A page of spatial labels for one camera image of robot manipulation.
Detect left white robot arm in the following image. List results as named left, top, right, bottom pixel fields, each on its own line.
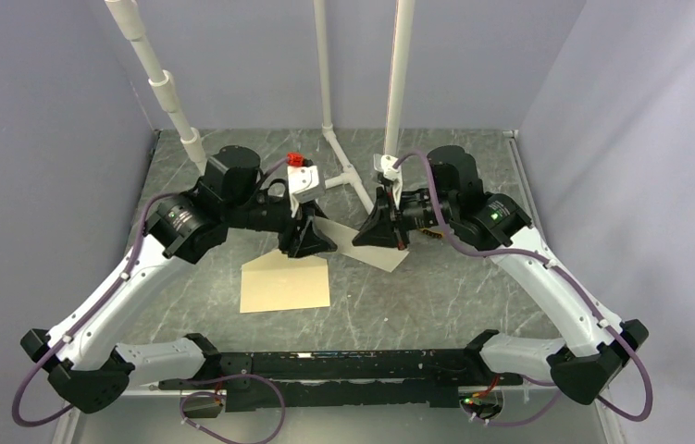
left=20, top=145, right=336, bottom=413

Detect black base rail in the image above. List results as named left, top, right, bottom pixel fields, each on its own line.
left=157, top=346, right=523, bottom=413

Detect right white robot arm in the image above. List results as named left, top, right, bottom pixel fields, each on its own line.
left=353, top=145, right=649, bottom=405

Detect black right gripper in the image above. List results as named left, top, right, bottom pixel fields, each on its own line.
left=352, top=185, right=457, bottom=251

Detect white letter paper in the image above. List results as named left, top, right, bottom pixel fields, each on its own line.
left=313, top=217, right=411, bottom=274

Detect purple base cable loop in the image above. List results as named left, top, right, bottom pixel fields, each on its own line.
left=179, top=374, right=288, bottom=444

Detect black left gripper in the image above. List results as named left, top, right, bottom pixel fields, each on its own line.
left=225, top=192, right=338, bottom=258

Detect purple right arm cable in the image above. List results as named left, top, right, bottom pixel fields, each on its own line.
left=392, top=150, right=655, bottom=423

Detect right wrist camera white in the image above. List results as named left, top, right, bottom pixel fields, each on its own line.
left=373, top=154, right=403, bottom=191

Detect yellow handled pliers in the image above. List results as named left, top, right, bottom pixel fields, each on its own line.
left=416, top=225, right=445, bottom=240

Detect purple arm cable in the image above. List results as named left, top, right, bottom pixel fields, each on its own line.
left=11, top=157, right=293, bottom=428
left=392, top=150, right=655, bottom=423

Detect tan paper envelope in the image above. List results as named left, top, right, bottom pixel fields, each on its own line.
left=240, top=250, right=330, bottom=314

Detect white PVC pipe frame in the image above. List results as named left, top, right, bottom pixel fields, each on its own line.
left=97, top=1, right=397, bottom=219

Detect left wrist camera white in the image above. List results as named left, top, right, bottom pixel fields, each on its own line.
left=287, top=166, right=327, bottom=216

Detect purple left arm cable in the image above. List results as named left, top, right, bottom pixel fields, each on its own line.
left=11, top=157, right=293, bottom=428

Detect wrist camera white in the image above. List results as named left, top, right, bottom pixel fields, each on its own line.
left=287, top=166, right=327, bottom=216
left=373, top=154, right=403, bottom=191

